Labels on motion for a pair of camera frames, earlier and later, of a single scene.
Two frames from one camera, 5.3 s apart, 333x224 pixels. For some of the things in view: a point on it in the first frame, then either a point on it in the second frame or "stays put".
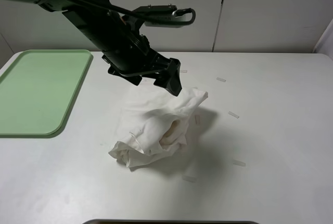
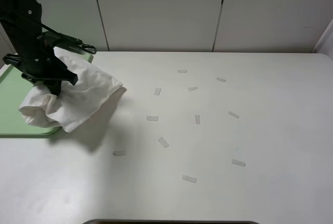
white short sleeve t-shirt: (153, 122) → (76, 104)
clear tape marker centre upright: (197, 119) stays put
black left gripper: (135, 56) → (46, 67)
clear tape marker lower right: (238, 162) stays put
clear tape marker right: (235, 115) stays put
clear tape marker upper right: (221, 79) stays put
